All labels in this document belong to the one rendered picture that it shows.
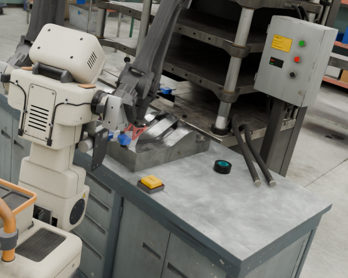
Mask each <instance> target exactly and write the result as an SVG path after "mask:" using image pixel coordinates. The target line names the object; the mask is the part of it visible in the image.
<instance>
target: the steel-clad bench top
mask: <svg viewBox="0 0 348 278"><path fill-rule="evenodd" d="M197 133H198V132H197ZM198 134H200V133H198ZM200 135H202V134H200ZM202 136H204V135H202ZM216 160H225V161H228V162H229V163H231V165H232V167H231V171H230V173H229V174H220V173H217V172H216V171H215V170H214V169H213V168H214V163H215V161H216ZM252 162H253V164H254V167H255V169H256V171H257V174H258V176H259V178H260V180H261V185H259V186H256V185H255V183H254V181H253V179H252V176H251V174H250V172H249V169H248V167H247V164H246V162H245V160H244V157H243V156H242V155H240V154H238V153H236V152H234V151H232V150H231V149H229V148H227V147H225V146H223V145H221V144H219V143H217V142H215V141H213V140H211V139H210V145H209V149H208V151H205V152H202V153H198V154H194V155H192V156H188V157H184V158H181V159H178V160H175V161H171V162H168V163H165V164H161V165H157V166H155V167H151V168H148V169H144V170H141V171H138V172H135V173H134V172H132V171H131V170H129V169H128V168H126V167H125V166H123V165H122V164H120V163H119V162H117V161H116V160H114V159H113V158H111V157H110V156H108V155H107V154H106V155H105V157H104V160H103V162H102V164H103V165H104V166H106V167H107V168H108V169H110V170H111V171H113V172H114V173H115V174H117V175H119V176H120V177H121V178H123V179H124V180H126V181H127V182H129V183H130V184H131V185H133V186H134V187H136V188H137V189H139V190H140V191H142V192H143V193H144V194H146V195H147V196H149V197H150V198H152V199H153V200H155V201H156V202H157V203H159V204H160V205H162V206H163V207H164V208H166V209H168V210H169V211H170V212H172V213H173V214H174V215H176V216H177V217H179V218H180V219H182V220H183V221H185V222H186V223H188V224H189V225H190V226H192V227H193V228H195V229H196V230H197V231H199V232H201V233H202V234H203V235H205V236H206V237H208V238H209V239H210V240H212V241H213V242H215V243H216V244H217V245H219V246H221V247H222V248H223V249H225V250H226V251H228V252H229V253H230V254H232V255H233V256H235V257H236V258H238V259H239V260H241V261H243V260H245V259H246V258H248V257H250V256H251V255H253V254H255V253H256V252H258V251H259V250H261V249H262V248H264V247H265V246H267V245H269V244H270V243H272V242H273V241H275V240H276V239H278V238H279V237H281V236H283V235H284V234H286V233H287V232H289V231H291V230H292V229H294V228H295V227H297V226H299V225H300V224H301V223H303V222H305V221H306V220H308V219H310V218H311V217H313V216H314V215H316V214H317V213H319V212H320V211H322V210H323V209H325V208H327V207H328V206H330V205H331V204H333V202H331V201H329V200H327V199H325V198H323V197H321V196H319V195H317V194H316V193H314V192H312V191H310V190H308V189H306V188H304V187H302V186H300V185H298V184H296V183H294V182H292V181H290V180H288V179H287V178H285V177H283V176H281V175H279V174H277V173H275V172H273V171H271V170H269V169H268V170H269V172H270V173H271V175H272V177H273V179H274V180H275V182H276V185H275V186H273V187H271V186H270V185H269V183H268V181H267V180H266V178H265V176H264V174H263V172H262V171H261V169H260V167H259V165H258V164H257V163H256V162H254V161H252ZM149 175H153V176H155V177H157V178H158V179H160V180H161V181H162V183H163V184H164V185H165V188H164V189H163V190H161V191H158V192H156V193H153V194H149V193H147V192H146V191H145V190H143V189H142V188H140V187H138V186H137V182H138V181H139V180H141V179H142V178H144V177H147V176H149Z"/></svg>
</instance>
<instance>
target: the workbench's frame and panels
mask: <svg viewBox="0 0 348 278"><path fill-rule="evenodd" d="M20 115H21V111H20V110H18V109H15V108H13V107H11V106H10V105H9V104H8V98H6V97H5V96H4V95H2V94H0V179H3V180H5V181H8V182H10V183H13V184H15V185H18V182H19V175H20V168H21V163H22V159H23V158H24V157H27V156H30V150H31V143H32V142H30V141H28V140H25V139H23V138H20V137H19V136H18V129H19V122H20ZM72 164H74V165H76V166H79V167H81V168H84V169H85V171H86V177H85V182H84V184H85V185H87V186H89V194H88V200H87V206H86V211H85V215H84V218H83V220H82V221H81V223H80V224H79V225H78V226H76V227H75V228H73V229H72V230H70V231H69V233H71V234H74V235H76V236H78V237H79V238H80V239H81V241H82V250H81V259H80V264H79V266H78V268H77V270H78V276H79V277H80V278H299V276H300V274H301V271H302V268H303V265H304V263H305V260H306V258H307V255H308V252H309V249H310V246H311V244H312V241H313V238H314V236H315V233H316V231H317V228H318V226H319V223H320V220H321V217H322V215H323V214H325V213H326V212H328V211H329V210H331V207H332V204H331V205H330V206H328V207H327V208H325V209H323V210H322V211H320V212H319V213H317V214H316V215H314V216H313V217H311V218H310V219H308V220H306V221H305V222H303V223H301V224H300V225H299V226H297V227H295V228H294V229H292V230H291V231H289V232H287V233H286V234H284V235H283V236H281V237H279V238H278V239H276V240H275V241H273V242H272V243H270V244H269V245H267V246H265V247H264V248H262V249H261V250H259V251H258V252H256V253H255V254H253V255H251V256H250V257H248V258H246V259H245V260H243V261H241V260H239V259H238V258H236V257H235V256H233V255H232V254H230V253H229V252H228V251H226V250H225V249H223V248H222V247H221V246H219V245H217V244H216V243H215V242H213V241H212V240H210V239H209V238H208V237H206V236H205V235H203V234H202V233H201V232H199V231H197V230H196V229H195V228H193V227H192V226H190V225H189V224H188V223H186V222H185V221H183V220H182V219H180V218H179V217H177V216H176V215H174V214H173V213H172V212H170V211H169V210H168V209H166V208H164V207H163V206H162V205H160V204H159V203H157V202H156V201H155V200H153V199H152V198H150V197H149V196H147V195H146V194H144V193H143V192H142V191H140V190H139V189H137V188H136V187H134V186H133V185H131V184H130V183H129V182H127V181H126V180H124V179H123V178H121V177H120V176H119V175H117V174H115V173H114V172H113V171H111V170H110V169H108V168H107V167H106V166H104V165H103V164H101V166H99V167H98V168H97V169H95V170H94V171H92V172H91V164H92V157H91V156H90V155H89V154H87V153H83V152H81V151H80V150H79V149H78V148H77V149H76V150H75V152H74V156H73V162H72Z"/></svg>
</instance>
